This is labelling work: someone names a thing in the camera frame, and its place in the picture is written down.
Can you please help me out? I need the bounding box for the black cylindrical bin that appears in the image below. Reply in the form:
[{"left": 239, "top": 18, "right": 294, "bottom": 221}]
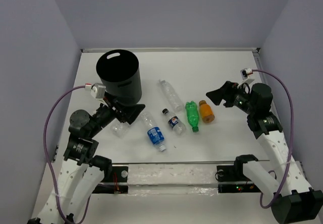
[{"left": 96, "top": 49, "right": 142, "bottom": 105}]

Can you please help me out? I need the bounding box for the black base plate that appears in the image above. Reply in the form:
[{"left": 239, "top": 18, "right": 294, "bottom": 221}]
[
  {"left": 92, "top": 166, "right": 129, "bottom": 194},
  {"left": 214, "top": 165, "right": 260, "bottom": 194}
]

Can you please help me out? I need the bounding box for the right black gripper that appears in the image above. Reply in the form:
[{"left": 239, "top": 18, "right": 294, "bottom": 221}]
[{"left": 205, "top": 80, "right": 256, "bottom": 115}]

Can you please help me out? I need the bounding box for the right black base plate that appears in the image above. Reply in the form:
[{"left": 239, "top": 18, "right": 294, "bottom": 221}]
[{"left": 214, "top": 165, "right": 260, "bottom": 194}]

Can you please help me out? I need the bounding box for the orange juice bottle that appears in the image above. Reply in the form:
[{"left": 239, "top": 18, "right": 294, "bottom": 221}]
[{"left": 199, "top": 100, "right": 215, "bottom": 124}]

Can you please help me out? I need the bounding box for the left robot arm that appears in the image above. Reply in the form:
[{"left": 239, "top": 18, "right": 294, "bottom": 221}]
[{"left": 28, "top": 96, "right": 145, "bottom": 223}]

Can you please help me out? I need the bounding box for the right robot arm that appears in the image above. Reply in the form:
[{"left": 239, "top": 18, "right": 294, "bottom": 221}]
[{"left": 206, "top": 81, "right": 322, "bottom": 223}]

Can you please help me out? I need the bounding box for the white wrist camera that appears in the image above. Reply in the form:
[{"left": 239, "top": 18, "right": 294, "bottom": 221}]
[
  {"left": 85, "top": 83, "right": 106, "bottom": 100},
  {"left": 239, "top": 68, "right": 254, "bottom": 86}
]

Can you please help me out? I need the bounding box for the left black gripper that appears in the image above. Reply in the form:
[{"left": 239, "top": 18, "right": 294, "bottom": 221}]
[{"left": 88, "top": 91, "right": 146, "bottom": 137}]

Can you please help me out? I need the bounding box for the blue label water bottle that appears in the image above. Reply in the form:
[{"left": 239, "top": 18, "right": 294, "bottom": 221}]
[{"left": 140, "top": 111, "right": 167, "bottom": 152}]

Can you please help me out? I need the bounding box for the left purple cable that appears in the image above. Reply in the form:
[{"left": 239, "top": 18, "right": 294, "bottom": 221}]
[{"left": 43, "top": 85, "right": 92, "bottom": 224}]

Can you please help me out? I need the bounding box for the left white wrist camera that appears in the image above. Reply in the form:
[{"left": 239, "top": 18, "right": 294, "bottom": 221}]
[{"left": 85, "top": 83, "right": 106, "bottom": 100}]

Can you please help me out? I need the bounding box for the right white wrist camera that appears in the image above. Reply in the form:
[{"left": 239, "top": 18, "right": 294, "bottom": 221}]
[{"left": 239, "top": 68, "right": 254, "bottom": 86}]

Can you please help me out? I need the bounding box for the aluminium table edge rail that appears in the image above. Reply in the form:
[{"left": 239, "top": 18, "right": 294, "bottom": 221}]
[{"left": 80, "top": 47, "right": 261, "bottom": 53}]

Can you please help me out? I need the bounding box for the green plastic bottle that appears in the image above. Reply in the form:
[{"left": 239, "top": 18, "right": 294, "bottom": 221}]
[{"left": 185, "top": 101, "right": 199, "bottom": 133}]

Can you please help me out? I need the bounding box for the white green label bottle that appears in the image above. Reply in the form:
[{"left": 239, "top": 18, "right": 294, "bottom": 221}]
[{"left": 111, "top": 121, "right": 129, "bottom": 138}]

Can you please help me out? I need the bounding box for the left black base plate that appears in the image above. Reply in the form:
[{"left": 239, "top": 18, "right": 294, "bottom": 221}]
[{"left": 92, "top": 166, "right": 129, "bottom": 194}]

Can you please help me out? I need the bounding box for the Pepsi label small bottle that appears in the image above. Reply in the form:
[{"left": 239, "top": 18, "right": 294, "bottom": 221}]
[{"left": 162, "top": 108, "right": 186, "bottom": 135}]

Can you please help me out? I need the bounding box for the purple cable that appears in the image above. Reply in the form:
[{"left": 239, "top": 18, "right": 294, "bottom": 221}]
[
  {"left": 43, "top": 85, "right": 92, "bottom": 224},
  {"left": 251, "top": 69, "right": 295, "bottom": 209}
]

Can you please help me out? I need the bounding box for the clear label-free plastic bottle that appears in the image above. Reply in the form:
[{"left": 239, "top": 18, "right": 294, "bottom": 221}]
[{"left": 159, "top": 80, "right": 184, "bottom": 112}]

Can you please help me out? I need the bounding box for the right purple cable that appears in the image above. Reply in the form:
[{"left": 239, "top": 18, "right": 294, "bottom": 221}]
[{"left": 251, "top": 69, "right": 295, "bottom": 209}]

